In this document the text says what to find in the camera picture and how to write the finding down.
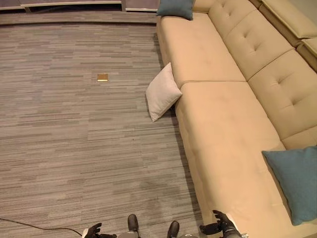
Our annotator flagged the robot dark foot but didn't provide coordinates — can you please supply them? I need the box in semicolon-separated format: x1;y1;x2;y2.
127;214;139;233
166;221;180;238

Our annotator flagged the robot right dark foot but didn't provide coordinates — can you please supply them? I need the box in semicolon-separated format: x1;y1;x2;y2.
166;221;180;238

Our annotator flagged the grey low wall cabinet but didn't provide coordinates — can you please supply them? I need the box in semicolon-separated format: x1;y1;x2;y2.
0;0;159;13

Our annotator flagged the robot left dark foot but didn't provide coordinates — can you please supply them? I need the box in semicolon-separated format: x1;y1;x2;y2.
127;214;139;233

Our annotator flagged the light grey square cushion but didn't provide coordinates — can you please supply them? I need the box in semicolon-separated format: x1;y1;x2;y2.
145;62;183;122

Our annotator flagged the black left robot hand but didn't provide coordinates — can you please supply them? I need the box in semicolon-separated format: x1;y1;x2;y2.
82;223;117;238

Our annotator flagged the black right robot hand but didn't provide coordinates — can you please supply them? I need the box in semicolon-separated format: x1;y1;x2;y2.
199;210;236;236

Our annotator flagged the teal square cushion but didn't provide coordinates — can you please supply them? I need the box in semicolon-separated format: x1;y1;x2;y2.
156;0;196;21
262;145;317;226

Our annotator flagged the dark thin floor cable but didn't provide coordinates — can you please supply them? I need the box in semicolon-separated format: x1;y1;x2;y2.
0;217;84;236

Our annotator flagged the beige tufted sectional sofa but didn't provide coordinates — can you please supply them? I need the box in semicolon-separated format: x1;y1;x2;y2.
156;0;317;238

